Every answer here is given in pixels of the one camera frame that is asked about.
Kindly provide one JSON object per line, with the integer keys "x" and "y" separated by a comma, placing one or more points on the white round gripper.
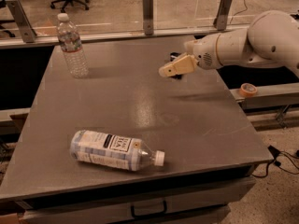
{"x": 204, "y": 51}

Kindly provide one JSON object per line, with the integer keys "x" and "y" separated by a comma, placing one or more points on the dark blue rxbar wrapper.
{"x": 176, "y": 66}

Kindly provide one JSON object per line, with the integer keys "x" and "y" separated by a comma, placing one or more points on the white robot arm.
{"x": 270, "y": 41}

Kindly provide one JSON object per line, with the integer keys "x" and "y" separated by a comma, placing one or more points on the lying blue label tea bottle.
{"x": 114, "y": 151}

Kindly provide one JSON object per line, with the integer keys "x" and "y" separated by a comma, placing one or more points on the clear upright water bottle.
{"x": 71, "y": 47}

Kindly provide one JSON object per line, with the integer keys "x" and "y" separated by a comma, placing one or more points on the orange tape roll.
{"x": 247, "y": 90}

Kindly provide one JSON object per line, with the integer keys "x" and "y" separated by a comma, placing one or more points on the grey table drawer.
{"x": 203, "y": 204}

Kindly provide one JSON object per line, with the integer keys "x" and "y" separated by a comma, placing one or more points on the right metal glass bracket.
{"x": 221, "y": 19}

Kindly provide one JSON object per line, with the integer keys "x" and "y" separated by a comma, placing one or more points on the metal glass bracket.
{"x": 147, "y": 16}
{"x": 221, "y": 19}
{"x": 27, "y": 32}

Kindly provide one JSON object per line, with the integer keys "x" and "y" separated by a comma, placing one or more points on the middle metal glass bracket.
{"x": 147, "y": 16}

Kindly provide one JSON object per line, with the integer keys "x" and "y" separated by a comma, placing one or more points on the metal side rail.
{"x": 269, "y": 96}

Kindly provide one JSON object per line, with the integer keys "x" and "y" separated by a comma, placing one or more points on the left metal glass bracket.
{"x": 27, "y": 32}

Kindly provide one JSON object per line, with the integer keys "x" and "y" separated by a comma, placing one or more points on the black drawer handle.
{"x": 148, "y": 209}

